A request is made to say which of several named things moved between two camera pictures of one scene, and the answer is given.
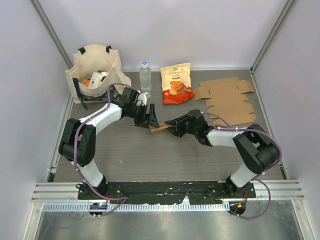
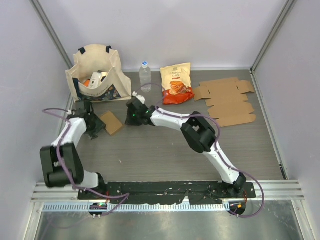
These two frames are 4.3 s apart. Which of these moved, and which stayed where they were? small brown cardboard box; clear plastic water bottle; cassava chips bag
Moved: small brown cardboard box
Stayed: clear plastic water bottle; cassava chips bag
